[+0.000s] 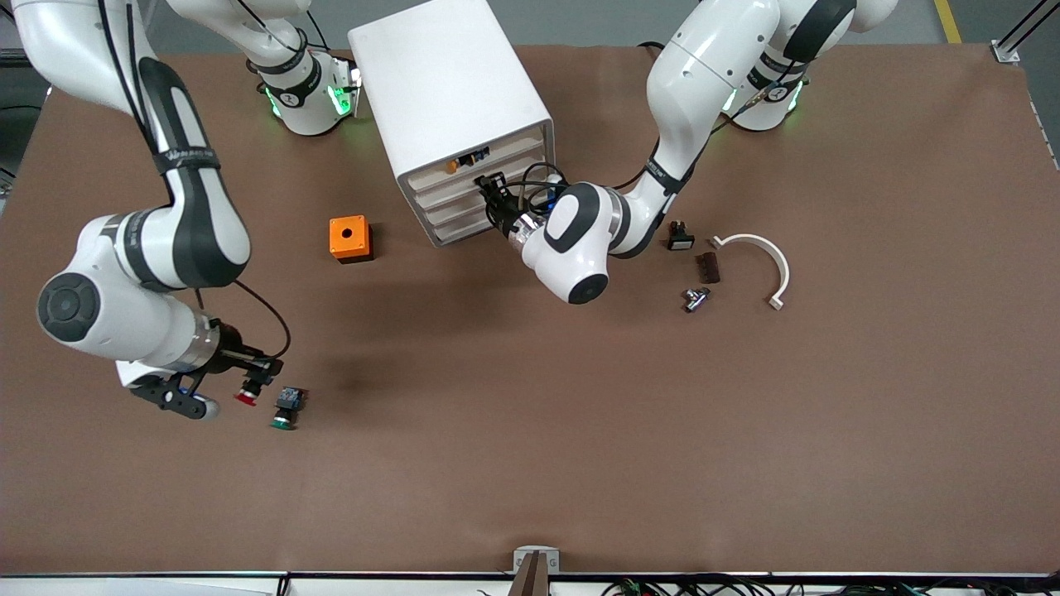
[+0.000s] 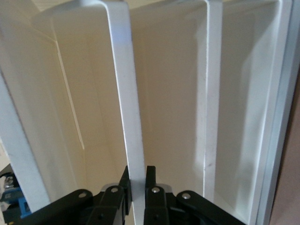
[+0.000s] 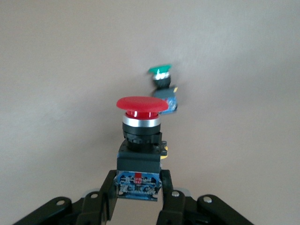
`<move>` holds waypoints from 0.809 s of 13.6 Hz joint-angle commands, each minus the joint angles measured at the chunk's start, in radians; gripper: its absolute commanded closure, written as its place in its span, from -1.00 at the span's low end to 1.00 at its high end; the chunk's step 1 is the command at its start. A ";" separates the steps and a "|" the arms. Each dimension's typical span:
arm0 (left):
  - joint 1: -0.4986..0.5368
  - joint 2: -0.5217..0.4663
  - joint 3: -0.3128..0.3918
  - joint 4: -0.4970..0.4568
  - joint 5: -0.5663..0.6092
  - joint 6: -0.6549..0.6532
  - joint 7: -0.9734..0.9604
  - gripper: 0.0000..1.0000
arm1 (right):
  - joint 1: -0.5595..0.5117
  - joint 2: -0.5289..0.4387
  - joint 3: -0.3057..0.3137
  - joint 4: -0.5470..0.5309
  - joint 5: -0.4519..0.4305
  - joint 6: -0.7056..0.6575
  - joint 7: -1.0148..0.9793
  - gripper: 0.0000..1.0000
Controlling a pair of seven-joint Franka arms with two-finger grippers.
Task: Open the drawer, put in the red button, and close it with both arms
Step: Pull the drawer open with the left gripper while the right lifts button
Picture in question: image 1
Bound green mushroom push button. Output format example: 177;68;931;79
270;387;306;431

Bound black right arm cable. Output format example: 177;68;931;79
98;0;292;365

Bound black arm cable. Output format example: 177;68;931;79
518;161;574;218
98;0;292;365

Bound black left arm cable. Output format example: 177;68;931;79
518;161;574;218

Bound orange button enclosure box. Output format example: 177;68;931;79
329;215;374;264

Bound white curved plastic bracket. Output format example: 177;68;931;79
710;233;791;312

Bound grey table edge bracket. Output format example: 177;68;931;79
513;546;561;596

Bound tangled black cables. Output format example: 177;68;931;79
600;575;1060;596

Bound aluminium frame post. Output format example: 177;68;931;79
991;0;1060;65

